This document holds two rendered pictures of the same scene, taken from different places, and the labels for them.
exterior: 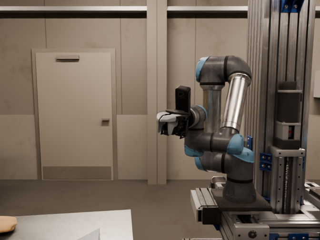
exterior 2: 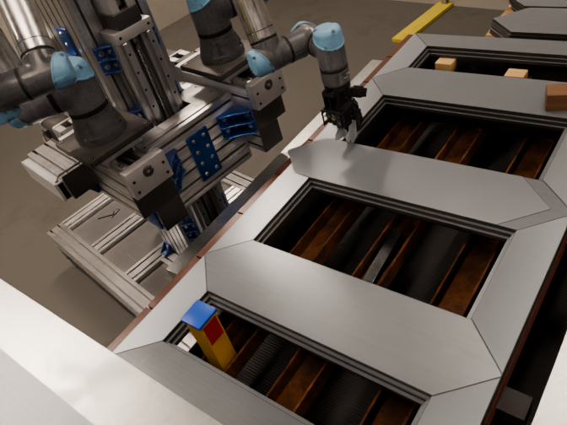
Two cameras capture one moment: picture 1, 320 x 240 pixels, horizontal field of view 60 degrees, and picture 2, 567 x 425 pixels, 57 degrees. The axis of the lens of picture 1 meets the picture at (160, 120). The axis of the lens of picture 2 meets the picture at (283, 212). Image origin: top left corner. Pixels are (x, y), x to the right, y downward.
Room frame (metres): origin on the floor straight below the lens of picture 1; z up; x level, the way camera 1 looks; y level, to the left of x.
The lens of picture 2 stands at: (-0.19, 0.09, 1.74)
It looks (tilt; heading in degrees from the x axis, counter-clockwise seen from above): 40 degrees down; 325
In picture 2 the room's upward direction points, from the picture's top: 18 degrees counter-clockwise
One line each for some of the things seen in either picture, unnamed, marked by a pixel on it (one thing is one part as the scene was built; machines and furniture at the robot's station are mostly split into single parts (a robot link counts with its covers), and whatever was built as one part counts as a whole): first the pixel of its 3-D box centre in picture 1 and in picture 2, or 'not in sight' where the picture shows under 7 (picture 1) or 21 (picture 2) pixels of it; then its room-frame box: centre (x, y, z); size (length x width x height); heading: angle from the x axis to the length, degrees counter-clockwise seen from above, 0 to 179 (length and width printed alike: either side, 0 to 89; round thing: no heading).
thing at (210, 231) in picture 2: not in sight; (310, 153); (0.98, -0.91, 0.66); 1.30 x 0.20 x 0.03; 98
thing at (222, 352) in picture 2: not in sight; (213, 342); (0.58, -0.15, 0.78); 0.05 x 0.05 x 0.19; 8
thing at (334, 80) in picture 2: not in sight; (336, 75); (0.70, -0.83, 1.08); 0.08 x 0.08 x 0.05
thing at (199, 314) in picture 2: not in sight; (199, 316); (0.58, -0.15, 0.88); 0.06 x 0.06 x 0.02; 8
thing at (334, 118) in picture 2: not in sight; (339, 103); (0.70, -0.82, 1.00); 0.09 x 0.08 x 0.12; 98
